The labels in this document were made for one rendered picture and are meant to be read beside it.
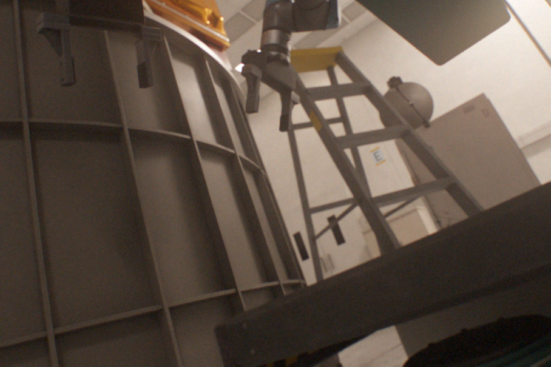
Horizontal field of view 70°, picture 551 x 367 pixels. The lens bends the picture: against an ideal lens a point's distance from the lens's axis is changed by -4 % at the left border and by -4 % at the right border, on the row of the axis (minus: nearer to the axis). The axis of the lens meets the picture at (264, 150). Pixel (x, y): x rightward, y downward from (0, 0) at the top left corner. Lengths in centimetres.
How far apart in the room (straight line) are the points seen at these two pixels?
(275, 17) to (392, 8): 44
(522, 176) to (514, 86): 445
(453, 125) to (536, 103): 421
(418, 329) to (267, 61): 68
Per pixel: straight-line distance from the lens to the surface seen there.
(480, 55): 853
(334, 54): 229
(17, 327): 75
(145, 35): 75
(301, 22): 103
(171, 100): 111
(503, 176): 397
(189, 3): 226
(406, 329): 44
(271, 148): 968
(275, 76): 97
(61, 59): 68
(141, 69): 74
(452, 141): 406
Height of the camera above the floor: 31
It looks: 22 degrees up
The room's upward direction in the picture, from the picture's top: 20 degrees counter-clockwise
